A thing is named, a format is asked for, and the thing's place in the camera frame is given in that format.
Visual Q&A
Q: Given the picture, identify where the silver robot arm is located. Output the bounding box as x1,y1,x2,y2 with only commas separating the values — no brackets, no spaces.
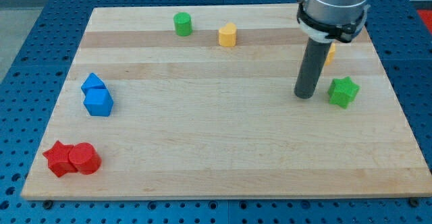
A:
297,0,370,43

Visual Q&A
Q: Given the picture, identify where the red star block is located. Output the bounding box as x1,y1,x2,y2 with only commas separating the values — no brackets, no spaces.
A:
43,140,78,177

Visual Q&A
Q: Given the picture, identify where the blue cube block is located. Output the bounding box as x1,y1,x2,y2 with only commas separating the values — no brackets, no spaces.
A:
83,88,113,117

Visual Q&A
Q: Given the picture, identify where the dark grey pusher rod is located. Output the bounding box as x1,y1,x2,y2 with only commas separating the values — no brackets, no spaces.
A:
294,38,331,99

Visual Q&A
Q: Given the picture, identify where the red cylinder block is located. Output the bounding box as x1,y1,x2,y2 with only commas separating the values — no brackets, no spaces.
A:
69,142,102,175

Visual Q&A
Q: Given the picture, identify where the yellow heart block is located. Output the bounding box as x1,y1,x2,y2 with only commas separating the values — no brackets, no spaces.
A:
218,22,237,47

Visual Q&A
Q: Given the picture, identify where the green cylinder block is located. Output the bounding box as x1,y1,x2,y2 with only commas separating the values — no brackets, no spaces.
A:
173,12,192,36

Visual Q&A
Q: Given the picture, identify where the yellow block behind rod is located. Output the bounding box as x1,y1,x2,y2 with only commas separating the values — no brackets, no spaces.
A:
324,43,336,65

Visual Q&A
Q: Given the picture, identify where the wooden board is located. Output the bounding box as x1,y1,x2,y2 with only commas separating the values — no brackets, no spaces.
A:
22,4,431,200

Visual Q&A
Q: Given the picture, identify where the blue triangle block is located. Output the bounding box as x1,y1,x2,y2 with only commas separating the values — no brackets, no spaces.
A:
81,73,106,95

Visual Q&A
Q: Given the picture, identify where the green star block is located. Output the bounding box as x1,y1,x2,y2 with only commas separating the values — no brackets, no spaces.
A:
327,76,360,109

